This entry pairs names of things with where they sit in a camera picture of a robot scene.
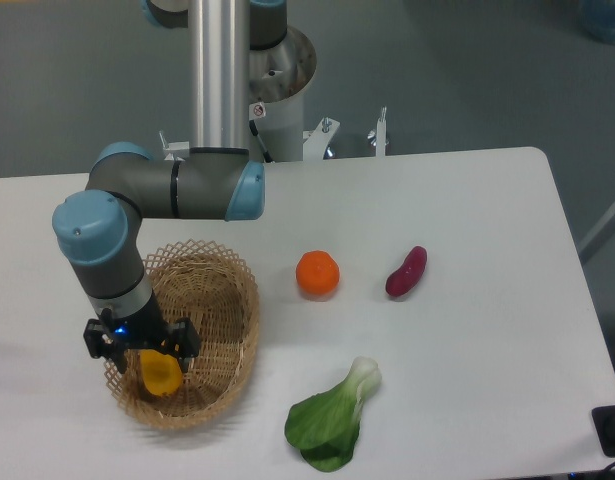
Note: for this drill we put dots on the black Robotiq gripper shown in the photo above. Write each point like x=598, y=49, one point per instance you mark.
x=109, y=336

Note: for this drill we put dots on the yellow mango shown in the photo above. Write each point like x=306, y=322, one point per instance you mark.
x=161, y=374

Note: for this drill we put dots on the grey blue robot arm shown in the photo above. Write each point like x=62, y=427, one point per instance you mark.
x=242, y=53

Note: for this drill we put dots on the woven wicker basket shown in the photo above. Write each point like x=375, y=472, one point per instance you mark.
x=213, y=286

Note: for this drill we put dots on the orange tangerine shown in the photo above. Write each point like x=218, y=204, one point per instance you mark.
x=317, y=273

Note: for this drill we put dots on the green bok choy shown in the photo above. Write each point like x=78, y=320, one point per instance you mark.
x=325, y=427

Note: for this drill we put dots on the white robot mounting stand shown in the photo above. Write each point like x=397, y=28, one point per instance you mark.
x=278, y=134

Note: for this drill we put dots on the purple sweet potato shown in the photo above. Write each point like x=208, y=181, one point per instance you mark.
x=407, y=276

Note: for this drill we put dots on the black device at table edge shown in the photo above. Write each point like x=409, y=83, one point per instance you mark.
x=604, y=422

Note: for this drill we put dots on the blue object top right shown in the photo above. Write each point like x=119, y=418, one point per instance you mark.
x=598, y=18

